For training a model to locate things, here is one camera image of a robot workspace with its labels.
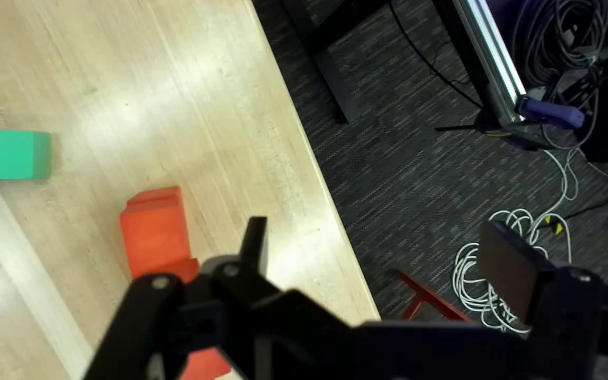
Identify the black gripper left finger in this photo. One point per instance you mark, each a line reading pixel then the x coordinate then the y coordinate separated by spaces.
pixel 249 304

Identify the red stool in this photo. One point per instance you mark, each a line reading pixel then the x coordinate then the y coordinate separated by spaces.
pixel 423 296

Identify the large orange arch block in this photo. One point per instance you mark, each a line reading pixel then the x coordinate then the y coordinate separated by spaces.
pixel 154 237

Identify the green small block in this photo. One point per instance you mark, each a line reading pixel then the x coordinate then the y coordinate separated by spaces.
pixel 24 155

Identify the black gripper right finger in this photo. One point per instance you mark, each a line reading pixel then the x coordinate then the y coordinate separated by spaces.
pixel 540 295

